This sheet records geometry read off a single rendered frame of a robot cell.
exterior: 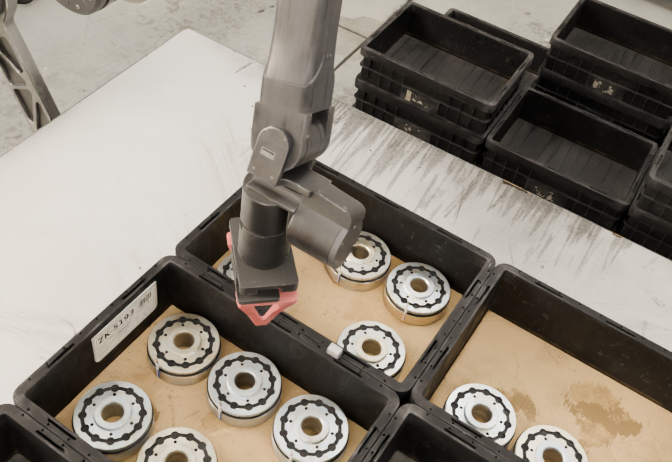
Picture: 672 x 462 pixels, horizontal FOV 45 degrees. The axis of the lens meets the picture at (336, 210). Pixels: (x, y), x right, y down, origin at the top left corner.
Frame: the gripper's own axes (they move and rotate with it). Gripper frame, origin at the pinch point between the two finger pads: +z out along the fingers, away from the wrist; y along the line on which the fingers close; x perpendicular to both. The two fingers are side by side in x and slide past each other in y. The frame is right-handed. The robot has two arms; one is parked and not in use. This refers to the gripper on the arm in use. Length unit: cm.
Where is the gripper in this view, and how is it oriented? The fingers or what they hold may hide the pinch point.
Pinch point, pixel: (257, 298)
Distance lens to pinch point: 98.1
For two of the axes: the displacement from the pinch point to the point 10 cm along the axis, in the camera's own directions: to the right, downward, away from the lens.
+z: -1.4, 6.8, 7.2
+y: -2.0, -7.3, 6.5
